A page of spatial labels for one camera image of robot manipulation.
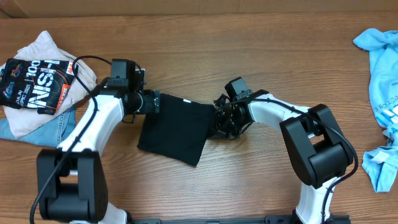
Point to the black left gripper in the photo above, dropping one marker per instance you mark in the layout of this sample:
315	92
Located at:
152	102

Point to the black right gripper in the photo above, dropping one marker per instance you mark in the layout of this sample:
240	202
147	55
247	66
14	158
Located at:
219	130

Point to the light blue t-shirt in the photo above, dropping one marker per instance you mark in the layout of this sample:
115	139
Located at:
381	163

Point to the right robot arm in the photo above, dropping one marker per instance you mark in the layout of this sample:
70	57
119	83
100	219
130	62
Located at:
318	151

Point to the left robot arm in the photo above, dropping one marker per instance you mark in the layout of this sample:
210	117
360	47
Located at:
71	184

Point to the black printed folded t-shirt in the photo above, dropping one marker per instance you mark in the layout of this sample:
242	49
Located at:
40	85

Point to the blue folded jeans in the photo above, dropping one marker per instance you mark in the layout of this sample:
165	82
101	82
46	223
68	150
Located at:
50	134

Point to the beige folded garment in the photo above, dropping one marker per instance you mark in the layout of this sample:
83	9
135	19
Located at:
24	121

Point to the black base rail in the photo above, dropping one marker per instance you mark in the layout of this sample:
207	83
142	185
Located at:
211	221

